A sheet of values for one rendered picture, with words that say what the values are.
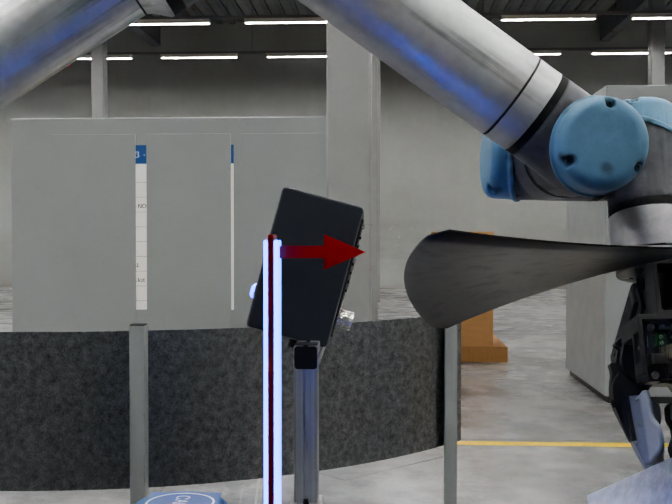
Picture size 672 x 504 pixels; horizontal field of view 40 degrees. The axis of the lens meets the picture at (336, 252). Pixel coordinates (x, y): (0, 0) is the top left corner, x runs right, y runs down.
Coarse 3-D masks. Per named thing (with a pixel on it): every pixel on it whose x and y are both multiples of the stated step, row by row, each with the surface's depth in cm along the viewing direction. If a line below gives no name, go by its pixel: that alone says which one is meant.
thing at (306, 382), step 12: (300, 372) 114; (312, 372) 114; (300, 384) 114; (312, 384) 114; (300, 396) 114; (312, 396) 114; (300, 408) 114; (312, 408) 114; (300, 420) 114; (312, 420) 114; (300, 432) 114; (312, 432) 114; (300, 444) 114; (312, 444) 114; (300, 456) 114; (312, 456) 114; (300, 468) 114; (312, 468) 114; (300, 480) 114; (312, 480) 114; (300, 492) 114; (312, 492) 114
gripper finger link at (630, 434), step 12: (612, 372) 85; (612, 384) 84; (624, 384) 84; (636, 384) 84; (612, 396) 84; (624, 396) 84; (612, 408) 85; (624, 408) 84; (624, 420) 84; (624, 432) 84
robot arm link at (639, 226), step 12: (660, 204) 84; (612, 216) 87; (624, 216) 85; (636, 216) 84; (648, 216) 84; (660, 216) 83; (612, 228) 87; (624, 228) 85; (636, 228) 84; (648, 228) 83; (660, 228) 83; (612, 240) 87; (624, 240) 85; (636, 240) 84; (648, 240) 83; (660, 240) 83
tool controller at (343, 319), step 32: (288, 192) 119; (288, 224) 119; (320, 224) 119; (352, 224) 119; (256, 288) 120; (288, 288) 120; (320, 288) 119; (256, 320) 120; (288, 320) 120; (320, 320) 120; (352, 320) 123
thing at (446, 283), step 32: (416, 256) 57; (448, 256) 57; (480, 256) 57; (512, 256) 57; (544, 256) 57; (576, 256) 58; (608, 256) 58; (640, 256) 60; (416, 288) 65; (448, 288) 65; (480, 288) 67; (512, 288) 68; (544, 288) 70; (448, 320) 73
